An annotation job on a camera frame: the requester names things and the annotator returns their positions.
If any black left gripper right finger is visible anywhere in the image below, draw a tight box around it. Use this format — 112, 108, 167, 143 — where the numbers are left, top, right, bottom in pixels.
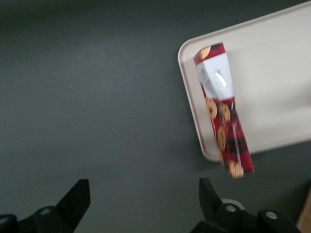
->
198, 178, 245, 228

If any red cookie box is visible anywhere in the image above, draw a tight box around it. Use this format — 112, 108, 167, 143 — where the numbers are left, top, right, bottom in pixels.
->
193, 42, 255, 179

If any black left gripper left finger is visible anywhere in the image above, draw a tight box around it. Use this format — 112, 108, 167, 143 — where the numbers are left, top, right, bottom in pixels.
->
33, 179, 91, 233

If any white rectangular tray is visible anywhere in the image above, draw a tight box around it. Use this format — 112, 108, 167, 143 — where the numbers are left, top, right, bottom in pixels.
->
177, 0, 311, 163

